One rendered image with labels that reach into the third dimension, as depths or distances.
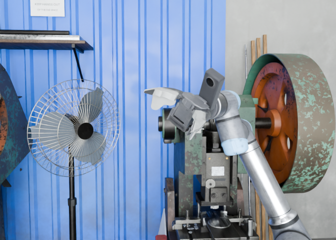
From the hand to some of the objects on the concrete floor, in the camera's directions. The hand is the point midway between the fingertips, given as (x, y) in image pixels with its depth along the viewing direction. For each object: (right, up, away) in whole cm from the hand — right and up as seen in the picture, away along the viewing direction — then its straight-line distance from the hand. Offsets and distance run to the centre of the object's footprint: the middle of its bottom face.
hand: (167, 107), depth 63 cm
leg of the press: (0, -139, +130) cm, 190 cm away
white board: (-8, -138, +150) cm, 204 cm away
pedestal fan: (-65, -137, +159) cm, 220 cm away
